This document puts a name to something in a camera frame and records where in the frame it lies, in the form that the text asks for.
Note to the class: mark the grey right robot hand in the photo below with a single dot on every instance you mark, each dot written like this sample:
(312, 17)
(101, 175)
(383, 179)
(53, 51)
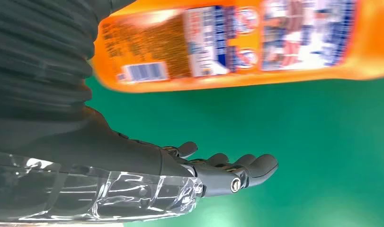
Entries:
(116, 163)

